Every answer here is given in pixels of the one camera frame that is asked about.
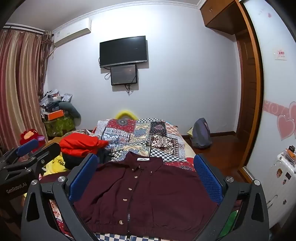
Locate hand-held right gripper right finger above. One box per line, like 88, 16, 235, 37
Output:
193, 153, 270, 241

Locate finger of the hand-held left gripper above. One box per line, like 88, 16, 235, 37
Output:
14, 142, 61, 175
0, 138, 39, 168

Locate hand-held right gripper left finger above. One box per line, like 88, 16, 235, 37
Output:
21, 153, 99, 241

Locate maroon button shirt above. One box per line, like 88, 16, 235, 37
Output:
73, 151, 220, 235

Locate red plush toy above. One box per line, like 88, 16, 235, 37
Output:
19, 129, 46, 151

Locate yellow garment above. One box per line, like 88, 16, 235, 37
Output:
43, 154, 70, 177

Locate dark garment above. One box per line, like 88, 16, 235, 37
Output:
62, 148, 121, 165

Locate red jacket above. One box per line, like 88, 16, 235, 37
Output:
60, 133, 109, 158

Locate orange box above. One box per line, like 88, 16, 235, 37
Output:
44, 110, 65, 121

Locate floral bed sheet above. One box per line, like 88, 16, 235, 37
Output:
49, 197, 73, 235

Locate grey purple backpack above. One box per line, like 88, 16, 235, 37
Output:
192, 118, 213, 149

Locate grey plush pillow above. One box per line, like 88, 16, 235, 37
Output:
59, 102, 81, 121

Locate pile of clutter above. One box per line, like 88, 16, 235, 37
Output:
39, 89, 73, 114

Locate striped red curtain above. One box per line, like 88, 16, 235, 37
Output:
0, 29, 53, 154

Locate white stickered suitcase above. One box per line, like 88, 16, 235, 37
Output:
264, 148, 296, 230

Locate patchwork printed blanket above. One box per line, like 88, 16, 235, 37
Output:
92, 118, 197, 241

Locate wooden door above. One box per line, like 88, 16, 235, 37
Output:
235, 30, 259, 150

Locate white heart sticker wardrobe door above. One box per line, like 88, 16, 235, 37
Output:
243, 0, 296, 232

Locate curtain rod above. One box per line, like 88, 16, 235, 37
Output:
4, 23, 45, 36

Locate white air conditioner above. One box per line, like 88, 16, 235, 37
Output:
52, 18, 92, 47

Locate pink label sticker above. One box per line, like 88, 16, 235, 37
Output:
274, 48, 287, 61

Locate wooden overhead cabinet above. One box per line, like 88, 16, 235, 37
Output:
200, 0, 250, 36

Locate yellow ring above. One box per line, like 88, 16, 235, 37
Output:
115, 110, 137, 121

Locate black monitor cables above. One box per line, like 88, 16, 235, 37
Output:
124, 83, 136, 96

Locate small black wall monitor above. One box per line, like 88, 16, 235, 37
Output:
110, 64, 138, 86

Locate black wall television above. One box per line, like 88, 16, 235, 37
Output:
99, 35, 148, 68

